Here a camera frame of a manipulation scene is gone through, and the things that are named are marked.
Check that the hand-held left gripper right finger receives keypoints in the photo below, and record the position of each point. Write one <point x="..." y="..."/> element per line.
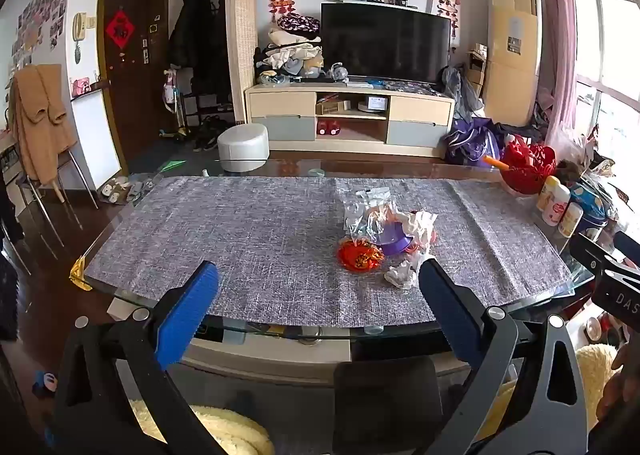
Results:
<point x="447" y="307"/>

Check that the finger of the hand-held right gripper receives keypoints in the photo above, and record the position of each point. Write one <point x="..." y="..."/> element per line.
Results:
<point x="587" y="250"/>
<point x="629" y="245"/>

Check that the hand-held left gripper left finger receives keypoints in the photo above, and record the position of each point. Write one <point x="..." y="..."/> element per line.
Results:
<point x="189" y="307"/>

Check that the white tissue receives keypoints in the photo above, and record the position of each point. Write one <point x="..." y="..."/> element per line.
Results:
<point x="402" y="274"/>

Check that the white red-printed plastic bag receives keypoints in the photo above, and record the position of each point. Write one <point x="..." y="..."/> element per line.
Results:
<point x="420" y="230"/>

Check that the purple plastic bowl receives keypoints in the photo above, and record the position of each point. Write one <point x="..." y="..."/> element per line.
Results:
<point x="395" y="242"/>

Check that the red lantern ornament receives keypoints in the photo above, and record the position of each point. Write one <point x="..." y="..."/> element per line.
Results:
<point x="357" y="256"/>

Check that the clear plastic bag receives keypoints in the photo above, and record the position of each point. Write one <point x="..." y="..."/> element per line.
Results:
<point x="365" y="215"/>

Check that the person's right hand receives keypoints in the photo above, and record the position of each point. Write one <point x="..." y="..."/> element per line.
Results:
<point x="620" y="380"/>

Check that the blue tin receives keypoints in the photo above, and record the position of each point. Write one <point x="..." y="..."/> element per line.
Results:
<point x="592" y="215"/>

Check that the cream fluffy cushion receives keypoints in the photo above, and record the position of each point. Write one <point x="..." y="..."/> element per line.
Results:
<point x="235" y="435"/>
<point x="592" y="375"/>

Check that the grey woven table mat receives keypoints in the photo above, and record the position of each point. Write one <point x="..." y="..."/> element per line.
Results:
<point x="250" y="245"/>

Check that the red plastic basket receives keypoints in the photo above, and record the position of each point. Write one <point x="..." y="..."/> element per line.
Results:
<point x="527" y="165"/>

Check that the yellow table corner guard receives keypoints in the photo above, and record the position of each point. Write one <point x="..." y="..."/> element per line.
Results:
<point x="80" y="275"/>

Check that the orange stick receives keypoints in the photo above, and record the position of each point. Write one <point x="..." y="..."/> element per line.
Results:
<point x="495" y="162"/>

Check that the group of slippers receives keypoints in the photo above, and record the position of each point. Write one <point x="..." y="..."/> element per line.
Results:
<point x="122" y="189"/>

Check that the purple bag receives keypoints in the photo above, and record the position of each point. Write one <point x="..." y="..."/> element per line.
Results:
<point x="472" y="142"/>

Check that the small floor toy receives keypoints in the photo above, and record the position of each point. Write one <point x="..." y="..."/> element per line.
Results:
<point x="45" y="383"/>

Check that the white round stool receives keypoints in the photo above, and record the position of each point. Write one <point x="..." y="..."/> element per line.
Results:
<point x="243" y="145"/>

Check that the group of dark shoes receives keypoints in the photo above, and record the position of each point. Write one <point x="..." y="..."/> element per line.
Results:
<point x="210" y="135"/>

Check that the window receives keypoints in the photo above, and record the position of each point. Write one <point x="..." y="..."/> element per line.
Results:
<point x="610" y="60"/>

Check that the whiteboard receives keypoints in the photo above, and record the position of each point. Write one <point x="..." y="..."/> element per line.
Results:
<point x="95" y="140"/>

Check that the grey plastic bag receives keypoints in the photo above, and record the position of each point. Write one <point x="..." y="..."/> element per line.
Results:
<point x="460" y="90"/>

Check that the cream standing air conditioner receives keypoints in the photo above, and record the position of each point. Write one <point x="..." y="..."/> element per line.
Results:
<point x="510" y="60"/>

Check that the child's scooter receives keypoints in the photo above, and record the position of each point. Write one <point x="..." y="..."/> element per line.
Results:
<point x="175" y="100"/>

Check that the stacked cardboard boxes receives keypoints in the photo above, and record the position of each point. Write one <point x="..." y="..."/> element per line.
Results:
<point x="477" y="67"/>

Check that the dark brown door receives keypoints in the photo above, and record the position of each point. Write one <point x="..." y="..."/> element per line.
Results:
<point x="132" y="100"/>

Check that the red jars in cabinet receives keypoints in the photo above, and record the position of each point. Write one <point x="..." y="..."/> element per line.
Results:
<point x="327" y="127"/>

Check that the pink curtain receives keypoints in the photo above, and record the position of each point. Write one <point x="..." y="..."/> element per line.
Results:
<point x="555" y="35"/>

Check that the beige television cabinet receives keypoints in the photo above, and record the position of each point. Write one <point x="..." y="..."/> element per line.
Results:
<point x="280" y="107"/>

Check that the brown coat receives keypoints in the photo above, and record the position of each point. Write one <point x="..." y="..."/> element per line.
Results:
<point x="40" y="125"/>

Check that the black television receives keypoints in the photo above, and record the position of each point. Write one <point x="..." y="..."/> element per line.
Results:
<point x="385" y="42"/>

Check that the black hanging coats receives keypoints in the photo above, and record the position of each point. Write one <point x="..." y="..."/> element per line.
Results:
<point x="195" y="35"/>

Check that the beige folding screen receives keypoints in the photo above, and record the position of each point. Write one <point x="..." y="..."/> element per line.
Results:
<point x="241" y="35"/>

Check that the pile of clothes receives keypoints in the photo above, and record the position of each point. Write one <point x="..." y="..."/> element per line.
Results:
<point x="292" y="50"/>

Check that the red diamond door decoration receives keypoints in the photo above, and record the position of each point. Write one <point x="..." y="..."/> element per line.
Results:
<point x="120" y="30"/>

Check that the metal frame chair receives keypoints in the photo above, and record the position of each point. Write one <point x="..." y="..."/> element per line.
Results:
<point x="75" y="175"/>

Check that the wall intercom phone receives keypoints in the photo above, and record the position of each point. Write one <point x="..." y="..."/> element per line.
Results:
<point x="80" y="27"/>

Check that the group of wall photos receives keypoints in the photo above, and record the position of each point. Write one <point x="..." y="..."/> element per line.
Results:
<point x="37" y="20"/>

